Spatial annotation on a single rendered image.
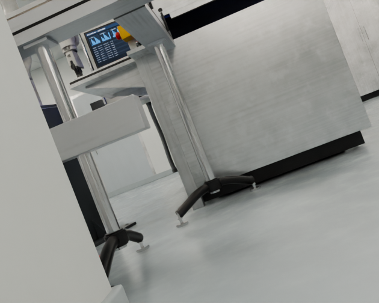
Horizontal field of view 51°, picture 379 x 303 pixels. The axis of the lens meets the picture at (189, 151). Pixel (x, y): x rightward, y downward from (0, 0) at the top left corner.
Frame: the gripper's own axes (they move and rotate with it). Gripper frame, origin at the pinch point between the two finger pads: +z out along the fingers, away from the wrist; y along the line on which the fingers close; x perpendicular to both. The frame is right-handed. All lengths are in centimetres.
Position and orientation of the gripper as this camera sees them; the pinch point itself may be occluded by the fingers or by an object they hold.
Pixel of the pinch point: (80, 77)
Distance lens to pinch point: 241.7
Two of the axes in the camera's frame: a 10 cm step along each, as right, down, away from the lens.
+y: 1.2, -0.5, 9.9
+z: 3.7, 9.3, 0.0
